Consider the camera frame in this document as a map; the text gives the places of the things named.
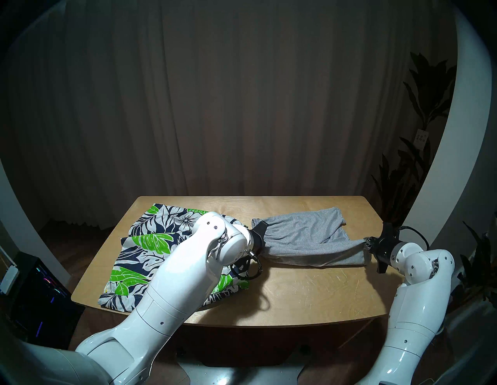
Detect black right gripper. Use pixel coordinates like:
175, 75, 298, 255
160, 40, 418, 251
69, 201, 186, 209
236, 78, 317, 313
371, 222, 400, 274

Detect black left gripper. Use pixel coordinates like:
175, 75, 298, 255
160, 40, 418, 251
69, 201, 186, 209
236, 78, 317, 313
248, 225, 268, 253

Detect grey jersey shorts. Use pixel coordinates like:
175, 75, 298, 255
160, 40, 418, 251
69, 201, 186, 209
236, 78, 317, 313
252, 208, 373, 268

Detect navy green floral shorts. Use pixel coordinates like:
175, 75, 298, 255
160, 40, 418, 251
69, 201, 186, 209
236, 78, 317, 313
97, 203, 251, 313

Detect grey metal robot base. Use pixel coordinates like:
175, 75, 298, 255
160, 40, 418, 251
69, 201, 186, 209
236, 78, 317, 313
177, 345, 311, 385

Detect small dark leafy plant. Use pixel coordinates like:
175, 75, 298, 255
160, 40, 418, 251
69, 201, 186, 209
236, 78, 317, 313
447, 212, 497, 315

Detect beige pleated curtain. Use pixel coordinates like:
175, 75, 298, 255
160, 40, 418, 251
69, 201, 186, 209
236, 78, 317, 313
0, 0, 439, 229

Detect tall dark leafy plant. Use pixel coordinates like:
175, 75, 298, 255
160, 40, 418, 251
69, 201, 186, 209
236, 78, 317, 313
371, 52, 457, 235

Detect black computer tower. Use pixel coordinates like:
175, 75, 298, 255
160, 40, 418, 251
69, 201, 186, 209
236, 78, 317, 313
8, 251, 85, 350

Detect white router box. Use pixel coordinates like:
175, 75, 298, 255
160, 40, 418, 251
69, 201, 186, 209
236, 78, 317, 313
0, 264, 20, 294

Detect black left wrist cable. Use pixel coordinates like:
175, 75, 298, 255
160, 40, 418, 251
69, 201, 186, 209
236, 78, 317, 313
231, 252, 264, 280

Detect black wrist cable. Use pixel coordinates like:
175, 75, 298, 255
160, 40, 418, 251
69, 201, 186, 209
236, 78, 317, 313
398, 226, 429, 251
231, 252, 264, 280

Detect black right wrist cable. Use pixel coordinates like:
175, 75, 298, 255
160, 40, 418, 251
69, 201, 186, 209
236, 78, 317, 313
398, 226, 429, 251

